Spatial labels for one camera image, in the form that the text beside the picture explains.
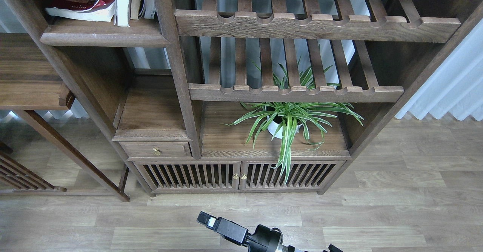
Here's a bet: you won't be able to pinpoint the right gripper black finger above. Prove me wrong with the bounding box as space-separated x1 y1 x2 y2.
197 211 248 246

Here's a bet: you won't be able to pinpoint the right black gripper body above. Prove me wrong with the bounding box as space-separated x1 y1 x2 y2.
242 224 283 252

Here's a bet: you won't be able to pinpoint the white and purple book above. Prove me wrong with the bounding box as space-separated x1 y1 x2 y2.
114 0 131 27

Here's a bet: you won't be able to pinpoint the red cover book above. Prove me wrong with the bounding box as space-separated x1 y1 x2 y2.
45 0 115 22

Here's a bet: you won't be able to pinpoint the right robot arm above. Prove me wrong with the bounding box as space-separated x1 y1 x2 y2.
197 211 303 252

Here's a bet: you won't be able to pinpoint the upright cream books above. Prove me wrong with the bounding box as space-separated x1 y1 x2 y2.
130 0 156 20

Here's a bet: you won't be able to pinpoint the brass cabinet door knobs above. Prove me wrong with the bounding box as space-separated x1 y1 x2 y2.
232 174 248 180

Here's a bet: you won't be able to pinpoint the brass drawer knob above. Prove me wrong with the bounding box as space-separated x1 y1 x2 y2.
152 147 162 156

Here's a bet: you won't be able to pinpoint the spider plant in white pot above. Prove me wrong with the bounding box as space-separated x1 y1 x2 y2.
224 58 364 184

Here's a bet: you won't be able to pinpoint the dark wooden bookshelf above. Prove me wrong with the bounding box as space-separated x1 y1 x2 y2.
4 0 482 195

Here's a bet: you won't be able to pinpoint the white curtain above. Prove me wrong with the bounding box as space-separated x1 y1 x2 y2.
395 22 483 121

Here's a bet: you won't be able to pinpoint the wooden side table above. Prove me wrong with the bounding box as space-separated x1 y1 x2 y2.
0 32 129 202

